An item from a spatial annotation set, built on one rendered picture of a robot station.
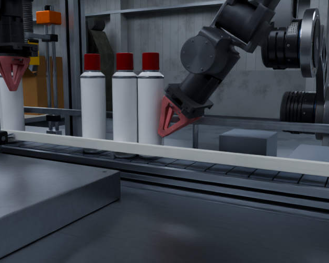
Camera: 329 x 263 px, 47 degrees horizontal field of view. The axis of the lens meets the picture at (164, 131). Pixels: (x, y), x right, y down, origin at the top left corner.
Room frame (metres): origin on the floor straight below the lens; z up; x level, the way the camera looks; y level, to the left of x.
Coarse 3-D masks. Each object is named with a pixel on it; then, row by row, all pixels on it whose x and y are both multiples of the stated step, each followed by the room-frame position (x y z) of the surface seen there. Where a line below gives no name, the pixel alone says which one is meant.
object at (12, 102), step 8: (0, 80) 0.90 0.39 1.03; (0, 88) 0.90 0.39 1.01; (8, 96) 0.89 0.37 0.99; (16, 96) 0.89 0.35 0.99; (8, 104) 0.89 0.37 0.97; (16, 104) 0.89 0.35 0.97; (8, 112) 0.89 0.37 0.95; (16, 112) 0.89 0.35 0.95; (8, 120) 0.89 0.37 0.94; (16, 120) 0.89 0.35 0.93; (24, 120) 0.92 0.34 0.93; (8, 128) 0.89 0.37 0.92; (16, 128) 0.89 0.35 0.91; (24, 128) 0.91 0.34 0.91
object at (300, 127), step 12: (24, 108) 0.94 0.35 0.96; (36, 108) 0.92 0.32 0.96; (48, 108) 0.91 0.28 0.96; (204, 120) 0.71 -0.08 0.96; (216, 120) 0.70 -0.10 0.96; (228, 120) 0.69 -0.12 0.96; (240, 120) 0.68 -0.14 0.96; (252, 120) 0.67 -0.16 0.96; (312, 132) 0.62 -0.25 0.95; (324, 132) 0.61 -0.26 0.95
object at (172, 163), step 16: (16, 144) 0.87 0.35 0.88; (32, 144) 0.87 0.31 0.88; (48, 144) 0.87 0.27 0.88; (128, 160) 0.71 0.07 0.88; (144, 160) 0.71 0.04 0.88; (160, 160) 0.71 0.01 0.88; (176, 160) 0.71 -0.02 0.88; (256, 176) 0.59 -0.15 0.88; (272, 176) 0.59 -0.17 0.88; (288, 176) 0.59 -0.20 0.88; (304, 176) 0.59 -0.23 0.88; (320, 176) 0.59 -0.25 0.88
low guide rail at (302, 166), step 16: (64, 144) 0.78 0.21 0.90; (80, 144) 0.76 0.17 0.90; (96, 144) 0.74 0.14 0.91; (112, 144) 0.72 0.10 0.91; (128, 144) 0.70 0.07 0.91; (144, 144) 0.69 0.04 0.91; (192, 160) 0.64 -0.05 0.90; (208, 160) 0.62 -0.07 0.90; (224, 160) 0.61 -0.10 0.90; (240, 160) 0.60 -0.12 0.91; (256, 160) 0.59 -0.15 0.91; (272, 160) 0.57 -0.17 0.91; (288, 160) 0.56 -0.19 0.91; (304, 160) 0.56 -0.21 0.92
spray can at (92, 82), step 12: (84, 60) 0.79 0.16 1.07; (96, 60) 0.78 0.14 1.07; (96, 72) 0.78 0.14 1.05; (84, 84) 0.77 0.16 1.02; (96, 84) 0.77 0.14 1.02; (84, 96) 0.77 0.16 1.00; (96, 96) 0.77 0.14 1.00; (84, 108) 0.77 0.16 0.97; (96, 108) 0.77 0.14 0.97; (84, 120) 0.77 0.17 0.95; (96, 120) 0.77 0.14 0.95; (84, 132) 0.77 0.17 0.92; (96, 132) 0.77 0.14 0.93
